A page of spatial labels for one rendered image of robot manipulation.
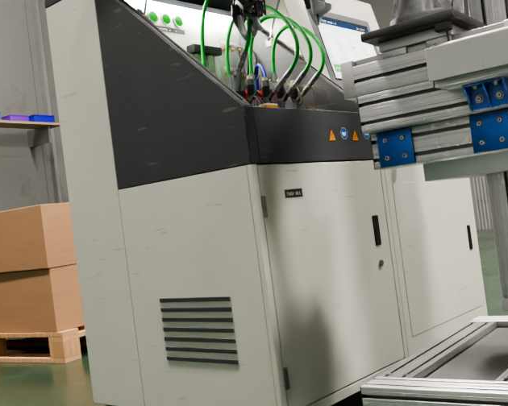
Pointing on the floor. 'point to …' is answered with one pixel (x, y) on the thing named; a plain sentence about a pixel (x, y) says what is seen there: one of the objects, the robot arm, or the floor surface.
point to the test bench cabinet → (211, 292)
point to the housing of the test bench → (94, 203)
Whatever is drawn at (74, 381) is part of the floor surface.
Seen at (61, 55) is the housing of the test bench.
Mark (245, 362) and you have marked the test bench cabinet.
